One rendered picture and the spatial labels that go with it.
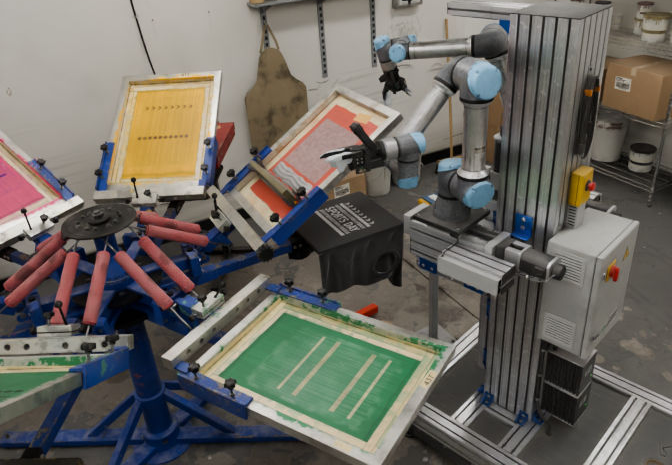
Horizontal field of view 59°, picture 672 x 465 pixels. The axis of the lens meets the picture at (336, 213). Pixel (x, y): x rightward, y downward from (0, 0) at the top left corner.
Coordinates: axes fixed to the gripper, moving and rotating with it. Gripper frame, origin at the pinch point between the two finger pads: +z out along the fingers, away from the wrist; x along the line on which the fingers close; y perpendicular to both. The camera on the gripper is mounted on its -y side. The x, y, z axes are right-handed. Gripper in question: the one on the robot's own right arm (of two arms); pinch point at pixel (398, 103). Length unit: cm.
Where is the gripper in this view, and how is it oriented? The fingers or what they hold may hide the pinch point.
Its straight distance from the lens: 300.9
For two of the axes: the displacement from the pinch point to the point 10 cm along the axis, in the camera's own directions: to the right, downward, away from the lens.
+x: 8.2, -5.2, 2.3
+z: 3.2, 7.6, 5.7
